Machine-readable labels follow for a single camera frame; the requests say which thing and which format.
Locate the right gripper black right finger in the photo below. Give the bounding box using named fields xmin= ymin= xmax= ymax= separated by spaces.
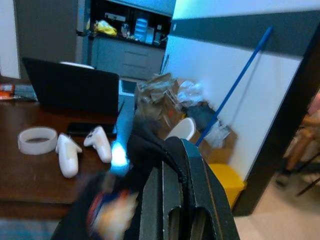
xmin=180 ymin=138 xmax=238 ymax=240

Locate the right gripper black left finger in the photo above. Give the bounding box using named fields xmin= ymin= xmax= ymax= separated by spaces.
xmin=138 ymin=159 xmax=185 ymax=240

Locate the black t-shirt colourful print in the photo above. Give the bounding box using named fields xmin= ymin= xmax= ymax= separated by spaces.
xmin=51 ymin=118 xmax=199 ymax=240

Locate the yellow plastic bin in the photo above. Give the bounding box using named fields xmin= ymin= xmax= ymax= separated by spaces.
xmin=206 ymin=162 xmax=248 ymax=211

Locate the white VR controller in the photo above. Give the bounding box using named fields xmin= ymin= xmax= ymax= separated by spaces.
xmin=54 ymin=133 xmax=83 ymax=179
xmin=83 ymin=125 xmax=113 ymax=164

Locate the white plastic chair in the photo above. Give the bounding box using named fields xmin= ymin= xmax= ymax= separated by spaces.
xmin=164 ymin=116 xmax=198 ymax=141

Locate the cardboard box with rubbish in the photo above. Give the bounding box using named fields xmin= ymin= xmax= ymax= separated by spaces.
xmin=134 ymin=72 xmax=239 ymax=165

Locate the black smartphone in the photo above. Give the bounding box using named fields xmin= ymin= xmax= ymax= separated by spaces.
xmin=66 ymin=121 xmax=117 ymax=138

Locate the crumpled white plastic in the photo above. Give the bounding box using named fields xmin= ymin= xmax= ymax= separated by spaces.
xmin=177 ymin=79 xmax=205 ymax=107

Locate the crumpled brown paper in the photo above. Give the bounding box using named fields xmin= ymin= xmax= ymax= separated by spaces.
xmin=136 ymin=72 xmax=180 ymax=106

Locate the white tape roll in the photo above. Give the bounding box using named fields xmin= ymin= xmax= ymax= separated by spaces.
xmin=17 ymin=126 xmax=59 ymax=155

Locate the black laptop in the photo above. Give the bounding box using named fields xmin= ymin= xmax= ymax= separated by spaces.
xmin=21 ymin=56 xmax=120 ymax=116

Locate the dark shelf cabinet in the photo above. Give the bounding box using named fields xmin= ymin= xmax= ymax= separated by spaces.
xmin=87 ymin=0 xmax=177 ymax=81

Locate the white plate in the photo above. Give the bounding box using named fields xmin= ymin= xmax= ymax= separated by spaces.
xmin=59 ymin=61 xmax=96 ymax=70

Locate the grey book stack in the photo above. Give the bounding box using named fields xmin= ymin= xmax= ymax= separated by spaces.
xmin=13 ymin=84 xmax=38 ymax=102

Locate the blue container stack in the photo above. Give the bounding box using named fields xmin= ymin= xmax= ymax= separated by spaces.
xmin=134 ymin=17 xmax=149 ymax=41

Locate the yellow plastic bag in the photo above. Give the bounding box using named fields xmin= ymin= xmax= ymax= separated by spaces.
xmin=94 ymin=19 xmax=118 ymax=36

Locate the orange packet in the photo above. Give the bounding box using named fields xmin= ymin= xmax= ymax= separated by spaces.
xmin=0 ymin=83 xmax=16 ymax=101

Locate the blue broom handle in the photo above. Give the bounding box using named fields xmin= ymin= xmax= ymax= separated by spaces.
xmin=194 ymin=25 xmax=274 ymax=147

